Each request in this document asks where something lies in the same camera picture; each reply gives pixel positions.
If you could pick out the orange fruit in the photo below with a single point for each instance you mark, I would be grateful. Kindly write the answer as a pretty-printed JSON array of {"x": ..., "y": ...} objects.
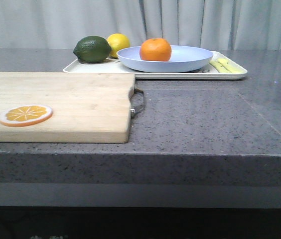
[{"x": 155, "y": 49}]

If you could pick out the yellow-green item on tray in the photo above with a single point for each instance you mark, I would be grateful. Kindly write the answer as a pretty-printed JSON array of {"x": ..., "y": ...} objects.
[{"x": 222, "y": 66}]

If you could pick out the wooden cutting board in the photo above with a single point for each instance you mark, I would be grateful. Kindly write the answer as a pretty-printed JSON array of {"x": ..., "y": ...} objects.
[{"x": 87, "y": 107}]

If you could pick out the yellow lemon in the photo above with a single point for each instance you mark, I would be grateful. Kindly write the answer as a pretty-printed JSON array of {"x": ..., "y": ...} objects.
[{"x": 117, "y": 41}]

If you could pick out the green lime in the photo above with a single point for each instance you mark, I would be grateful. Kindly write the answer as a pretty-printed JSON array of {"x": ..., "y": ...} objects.
[{"x": 92, "y": 49}]

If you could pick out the orange slice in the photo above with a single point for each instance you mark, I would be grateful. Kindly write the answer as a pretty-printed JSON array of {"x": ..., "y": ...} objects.
[{"x": 25, "y": 115}]

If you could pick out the grey curtain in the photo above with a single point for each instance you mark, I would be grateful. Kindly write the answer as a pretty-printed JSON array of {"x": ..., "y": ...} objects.
[{"x": 211, "y": 24}]

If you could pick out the metal cutting board handle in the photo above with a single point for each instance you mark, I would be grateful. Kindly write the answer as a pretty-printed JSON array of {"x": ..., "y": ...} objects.
[{"x": 137, "y": 101}]

